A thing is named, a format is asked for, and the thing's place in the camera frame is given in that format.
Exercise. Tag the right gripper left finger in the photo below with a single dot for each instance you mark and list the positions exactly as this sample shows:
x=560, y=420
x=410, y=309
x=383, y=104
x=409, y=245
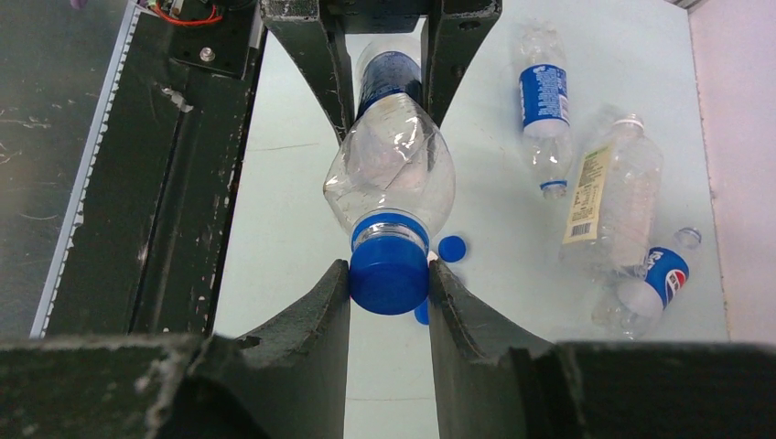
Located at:
x=284, y=379

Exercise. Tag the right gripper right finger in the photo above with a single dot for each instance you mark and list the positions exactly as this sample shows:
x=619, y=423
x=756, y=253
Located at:
x=495, y=379

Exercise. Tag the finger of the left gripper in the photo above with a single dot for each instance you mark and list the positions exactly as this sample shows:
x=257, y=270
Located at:
x=451, y=37
x=312, y=35

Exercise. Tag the blue bottle cap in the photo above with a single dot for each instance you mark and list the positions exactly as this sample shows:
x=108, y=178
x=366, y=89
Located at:
x=421, y=313
x=452, y=248
x=388, y=275

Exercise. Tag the blue label pepsi bottle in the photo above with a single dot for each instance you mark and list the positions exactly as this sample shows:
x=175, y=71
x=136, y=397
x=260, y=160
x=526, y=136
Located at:
x=394, y=158

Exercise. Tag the small blue label bottle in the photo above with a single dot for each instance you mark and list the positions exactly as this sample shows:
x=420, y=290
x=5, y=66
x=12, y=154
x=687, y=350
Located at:
x=546, y=133

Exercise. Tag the pepsi logo bottle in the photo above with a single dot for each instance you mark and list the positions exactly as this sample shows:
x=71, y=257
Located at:
x=634, y=302

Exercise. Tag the yellow label clear bottle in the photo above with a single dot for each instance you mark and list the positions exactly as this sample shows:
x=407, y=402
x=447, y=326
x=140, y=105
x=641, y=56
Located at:
x=613, y=207

